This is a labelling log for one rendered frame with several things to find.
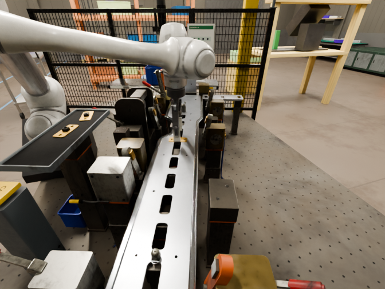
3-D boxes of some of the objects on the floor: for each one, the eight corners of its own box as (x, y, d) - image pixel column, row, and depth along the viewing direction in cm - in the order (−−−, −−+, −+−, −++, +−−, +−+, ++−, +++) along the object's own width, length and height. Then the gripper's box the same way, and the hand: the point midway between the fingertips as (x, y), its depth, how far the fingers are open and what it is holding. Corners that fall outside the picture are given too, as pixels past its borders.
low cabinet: (418, 74, 637) (431, 52, 601) (385, 78, 598) (397, 54, 562) (365, 65, 772) (374, 46, 737) (336, 67, 733) (344, 47, 698)
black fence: (249, 172, 222) (283, 7, 139) (80, 169, 228) (16, 8, 145) (246, 165, 234) (276, 8, 151) (86, 161, 240) (30, 9, 157)
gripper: (169, 78, 86) (172, 124, 98) (161, 94, 68) (166, 148, 80) (187, 78, 86) (187, 125, 98) (183, 94, 68) (184, 149, 80)
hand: (177, 131), depth 88 cm, fingers open, 9 cm apart
